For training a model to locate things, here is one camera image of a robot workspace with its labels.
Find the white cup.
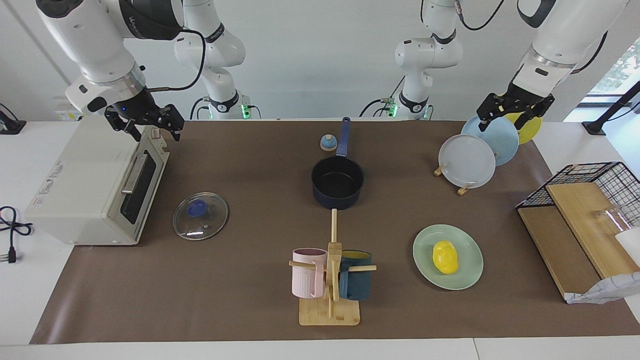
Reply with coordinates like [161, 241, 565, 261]
[615, 227, 640, 266]

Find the black table clamp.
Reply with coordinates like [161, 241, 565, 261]
[0, 102, 27, 135]

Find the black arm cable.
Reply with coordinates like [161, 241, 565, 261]
[452, 0, 609, 76]
[147, 29, 207, 93]

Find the pink ribbed mug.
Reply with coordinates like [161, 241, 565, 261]
[291, 248, 328, 299]

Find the wooden plate rack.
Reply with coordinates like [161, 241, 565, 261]
[433, 165, 473, 196]

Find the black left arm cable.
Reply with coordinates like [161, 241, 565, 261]
[452, 0, 609, 76]

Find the yellow potato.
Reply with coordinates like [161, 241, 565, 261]
[432, 240, 459, 275]

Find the mint green plate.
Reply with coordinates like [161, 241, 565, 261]
[412, 224, 484, 291]

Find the black power cord with plug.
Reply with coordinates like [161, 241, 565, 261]
[0, 206, 33, 264]

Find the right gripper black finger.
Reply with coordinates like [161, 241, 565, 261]
[105, 112, 143, 142]
[157, 104, 186, 142]

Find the wooden mug tree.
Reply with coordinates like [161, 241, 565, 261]
[288, 209, 377, 327]

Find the brown table mat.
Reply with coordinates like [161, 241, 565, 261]
[30, 120, 640, 345]

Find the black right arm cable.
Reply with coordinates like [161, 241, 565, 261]
[147, 29, 207, 93]

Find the glass lid with blue knob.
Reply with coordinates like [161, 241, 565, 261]
[172, 192, 229, 241]

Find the black wire basket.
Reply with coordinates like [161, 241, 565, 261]
[516, 161, 640, 228]

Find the white plastic bag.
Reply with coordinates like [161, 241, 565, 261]
[565, 271, 640, 305]

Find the light blue plate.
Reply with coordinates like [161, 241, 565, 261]
[460, 115, 520, 167]

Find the grey plate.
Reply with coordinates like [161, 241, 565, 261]
[438, 134, 497, 189]

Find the wooden shelf unit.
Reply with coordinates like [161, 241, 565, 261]
[516, 182, 640, 301]

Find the yellow plate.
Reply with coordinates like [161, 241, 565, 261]
[502, 112, 543, 146]

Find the black clamp stand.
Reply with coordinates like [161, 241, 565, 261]
[581, 80, 640, 136]

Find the dark teal mug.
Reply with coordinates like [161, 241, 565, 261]
[339, 250, 373, 301]

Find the clear drinking glass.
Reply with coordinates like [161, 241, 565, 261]
[592, 205, 631, 236]

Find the beige toaster oven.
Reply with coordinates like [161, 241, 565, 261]
[24, 116, 171, 246]

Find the black base cable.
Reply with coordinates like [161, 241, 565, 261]
[189, 96, 212, 121]
[359, 75, 407, 120]

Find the dark blue saucepan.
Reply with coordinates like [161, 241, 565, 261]
[311, 117, 365, 210]

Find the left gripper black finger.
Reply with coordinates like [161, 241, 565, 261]
[477, 94, 508, 132]
[515, 95, 555, 131]

